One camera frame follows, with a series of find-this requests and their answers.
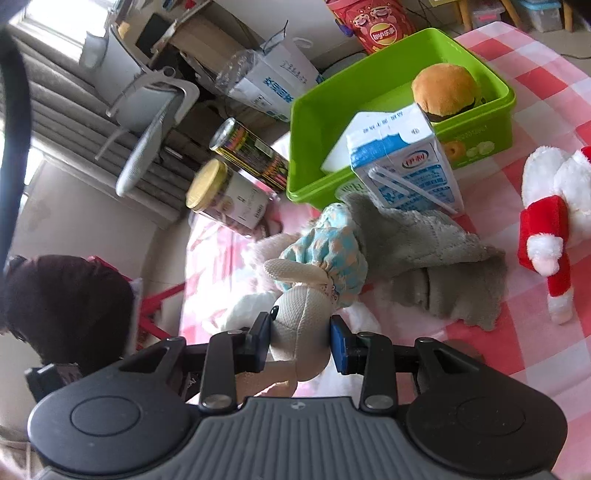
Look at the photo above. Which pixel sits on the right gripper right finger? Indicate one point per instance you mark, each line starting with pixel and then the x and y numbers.
pixel 370 355

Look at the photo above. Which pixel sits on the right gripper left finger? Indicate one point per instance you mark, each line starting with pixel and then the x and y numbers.
pixel 231 358

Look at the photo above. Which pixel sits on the beige plush doll blue dress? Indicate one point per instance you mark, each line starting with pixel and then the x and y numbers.
pixel 308 277

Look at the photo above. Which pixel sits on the grey fuzzy cloth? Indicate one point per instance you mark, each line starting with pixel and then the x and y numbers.
pixel 427 260

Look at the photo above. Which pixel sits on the white plush santa toy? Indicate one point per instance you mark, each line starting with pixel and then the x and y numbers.
pixel 556 215

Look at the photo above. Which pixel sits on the plush hamburger toy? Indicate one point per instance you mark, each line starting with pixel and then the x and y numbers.
pixel 445 90

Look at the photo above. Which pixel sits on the gold lid cookie jar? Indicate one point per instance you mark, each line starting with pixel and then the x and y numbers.
pixel 227 197

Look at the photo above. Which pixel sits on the green plastic bin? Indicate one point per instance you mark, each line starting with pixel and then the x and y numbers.
pixel 382 82

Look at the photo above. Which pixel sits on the white blue milk carton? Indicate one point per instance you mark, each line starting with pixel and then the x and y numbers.
pixel 401 161

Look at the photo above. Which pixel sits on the black yellow tin can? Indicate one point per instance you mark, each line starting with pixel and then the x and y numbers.
pixel 237 144

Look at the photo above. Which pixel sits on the grey office chair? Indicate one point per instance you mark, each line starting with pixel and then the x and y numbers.
pixel 142 101

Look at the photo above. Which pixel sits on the wooden desk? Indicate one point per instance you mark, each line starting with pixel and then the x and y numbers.
pixel 196 38

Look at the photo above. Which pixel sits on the pink checkered tablecloth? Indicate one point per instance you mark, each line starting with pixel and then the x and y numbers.
pixel 553 109

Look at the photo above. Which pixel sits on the red chips bucket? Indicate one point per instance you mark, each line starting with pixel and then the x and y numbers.
pixel 377 24

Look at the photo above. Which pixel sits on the clear storage box pink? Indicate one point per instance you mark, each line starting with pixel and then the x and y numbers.
pixel 484 12

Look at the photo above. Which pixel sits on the clear storage box blue lid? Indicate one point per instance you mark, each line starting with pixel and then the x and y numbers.
pixel 543 16

